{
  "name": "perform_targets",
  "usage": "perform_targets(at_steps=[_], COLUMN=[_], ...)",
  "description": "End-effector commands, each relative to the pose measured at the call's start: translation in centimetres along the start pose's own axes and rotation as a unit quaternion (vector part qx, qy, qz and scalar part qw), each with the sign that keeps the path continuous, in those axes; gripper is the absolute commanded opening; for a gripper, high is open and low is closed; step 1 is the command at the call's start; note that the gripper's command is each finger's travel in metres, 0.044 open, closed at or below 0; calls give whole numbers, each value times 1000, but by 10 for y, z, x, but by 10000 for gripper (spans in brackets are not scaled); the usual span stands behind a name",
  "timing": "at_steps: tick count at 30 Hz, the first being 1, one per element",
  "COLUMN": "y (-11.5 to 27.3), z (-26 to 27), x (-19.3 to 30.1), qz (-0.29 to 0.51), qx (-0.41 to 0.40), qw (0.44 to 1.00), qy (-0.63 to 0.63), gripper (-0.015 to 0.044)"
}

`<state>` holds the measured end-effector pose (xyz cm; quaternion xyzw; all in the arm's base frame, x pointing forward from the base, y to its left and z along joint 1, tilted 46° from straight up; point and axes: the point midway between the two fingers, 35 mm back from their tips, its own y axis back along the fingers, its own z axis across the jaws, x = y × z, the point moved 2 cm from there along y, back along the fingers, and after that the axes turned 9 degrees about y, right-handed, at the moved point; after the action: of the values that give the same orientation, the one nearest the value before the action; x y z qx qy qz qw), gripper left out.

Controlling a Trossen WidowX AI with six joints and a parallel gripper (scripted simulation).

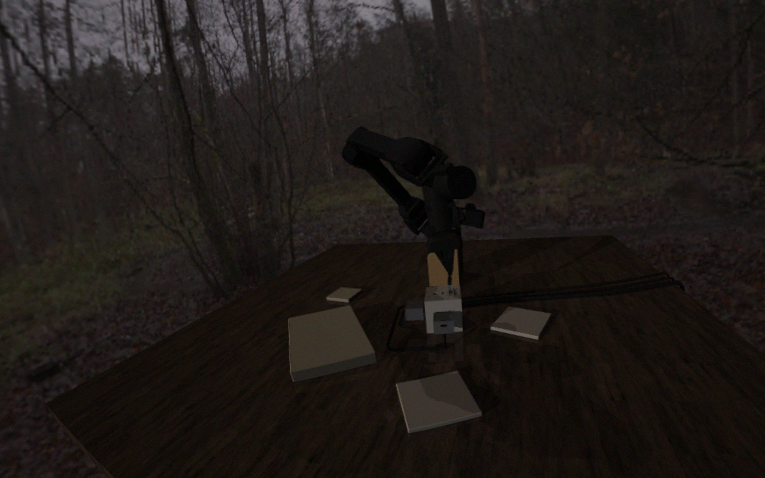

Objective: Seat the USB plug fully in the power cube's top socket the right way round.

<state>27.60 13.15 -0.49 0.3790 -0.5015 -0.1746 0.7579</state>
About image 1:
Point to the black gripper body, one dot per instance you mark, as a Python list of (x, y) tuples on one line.
[(443, 235)]

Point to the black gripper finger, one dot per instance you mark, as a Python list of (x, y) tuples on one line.
[(447, 259)]

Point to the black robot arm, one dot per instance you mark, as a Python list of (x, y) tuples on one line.
[(409, 158)]

